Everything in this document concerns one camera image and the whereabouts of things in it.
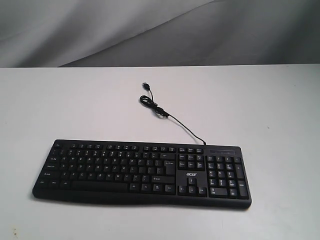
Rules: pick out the black acer keyboard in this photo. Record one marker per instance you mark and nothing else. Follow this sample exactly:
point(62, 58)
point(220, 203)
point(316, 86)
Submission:
point(144, 173)

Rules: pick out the grey backdrop cloth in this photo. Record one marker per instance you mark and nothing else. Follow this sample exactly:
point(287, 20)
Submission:
point(149, 33)

